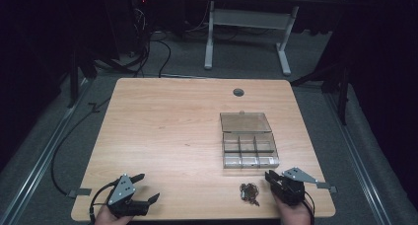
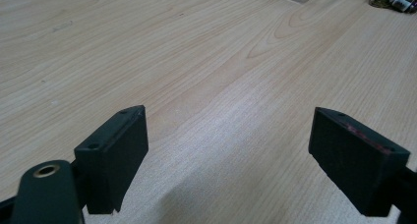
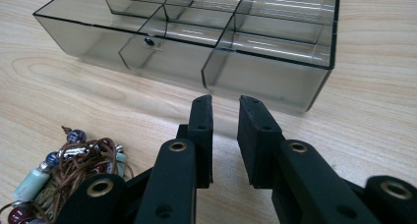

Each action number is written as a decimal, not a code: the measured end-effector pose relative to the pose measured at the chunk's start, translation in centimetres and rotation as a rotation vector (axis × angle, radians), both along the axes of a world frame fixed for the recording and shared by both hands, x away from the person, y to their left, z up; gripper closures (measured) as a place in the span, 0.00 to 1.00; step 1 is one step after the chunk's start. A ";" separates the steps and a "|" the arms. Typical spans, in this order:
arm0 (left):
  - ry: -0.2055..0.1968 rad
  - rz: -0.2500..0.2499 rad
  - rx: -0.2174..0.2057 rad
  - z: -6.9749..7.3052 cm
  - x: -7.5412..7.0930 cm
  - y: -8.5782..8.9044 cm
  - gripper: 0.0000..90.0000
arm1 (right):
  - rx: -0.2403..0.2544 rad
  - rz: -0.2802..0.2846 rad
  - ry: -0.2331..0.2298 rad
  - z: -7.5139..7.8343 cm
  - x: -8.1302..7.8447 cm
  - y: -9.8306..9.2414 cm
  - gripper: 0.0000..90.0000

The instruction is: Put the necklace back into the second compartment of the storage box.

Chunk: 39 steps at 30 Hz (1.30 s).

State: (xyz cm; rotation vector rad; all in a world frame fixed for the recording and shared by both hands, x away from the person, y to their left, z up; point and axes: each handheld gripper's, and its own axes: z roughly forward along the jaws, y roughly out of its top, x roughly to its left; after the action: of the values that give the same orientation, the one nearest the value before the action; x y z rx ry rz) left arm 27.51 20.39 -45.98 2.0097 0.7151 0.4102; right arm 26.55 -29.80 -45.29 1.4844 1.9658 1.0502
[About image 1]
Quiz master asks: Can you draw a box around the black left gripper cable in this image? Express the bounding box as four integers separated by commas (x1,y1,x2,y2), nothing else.
88,180,120,225

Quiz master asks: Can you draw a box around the white metal frame desk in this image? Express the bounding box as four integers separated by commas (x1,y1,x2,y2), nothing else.
203,0,343,77

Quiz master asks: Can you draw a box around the black metal stand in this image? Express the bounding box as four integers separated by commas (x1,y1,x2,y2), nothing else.
66,45,99,110
290,58,350,126

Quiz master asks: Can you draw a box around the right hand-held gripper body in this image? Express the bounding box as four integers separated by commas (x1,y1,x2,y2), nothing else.
270,166,319,207

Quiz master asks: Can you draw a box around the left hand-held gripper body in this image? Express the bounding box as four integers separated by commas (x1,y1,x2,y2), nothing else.
106,173,151,218

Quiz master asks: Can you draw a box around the person's right hand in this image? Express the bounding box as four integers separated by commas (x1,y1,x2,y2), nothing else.
271,191,313,225

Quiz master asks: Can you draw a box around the grey metal table bracket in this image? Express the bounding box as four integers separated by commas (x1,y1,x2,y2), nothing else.
315,181,338,194
66,187,93,198

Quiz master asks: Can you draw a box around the looped black cable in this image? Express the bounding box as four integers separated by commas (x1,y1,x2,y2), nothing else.
154,38,173,79

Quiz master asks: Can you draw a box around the long black floor cable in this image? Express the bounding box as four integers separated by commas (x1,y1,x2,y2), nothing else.
49,97,111,197

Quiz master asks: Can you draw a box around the tangled dark chain necklace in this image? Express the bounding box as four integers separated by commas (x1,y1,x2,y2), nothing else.
239,183,260,207

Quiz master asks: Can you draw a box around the metal floor rail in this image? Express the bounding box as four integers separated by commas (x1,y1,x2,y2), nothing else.
0,77,95,223
323,92,393,225

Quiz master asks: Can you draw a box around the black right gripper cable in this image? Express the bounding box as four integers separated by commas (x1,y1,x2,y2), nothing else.
303,190,316,225

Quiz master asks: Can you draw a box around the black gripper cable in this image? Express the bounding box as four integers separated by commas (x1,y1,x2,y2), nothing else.
88,180,120,225
303,190,316,225

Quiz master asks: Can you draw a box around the bundle of black cables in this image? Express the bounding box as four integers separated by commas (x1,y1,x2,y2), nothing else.
126,6,156,79

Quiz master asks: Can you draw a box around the clear plastic compartment box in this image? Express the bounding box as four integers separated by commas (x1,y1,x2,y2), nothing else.
219,111,281,170

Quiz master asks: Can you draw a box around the person's left hand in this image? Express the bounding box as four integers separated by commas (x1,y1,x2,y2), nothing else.
94,204,134,225

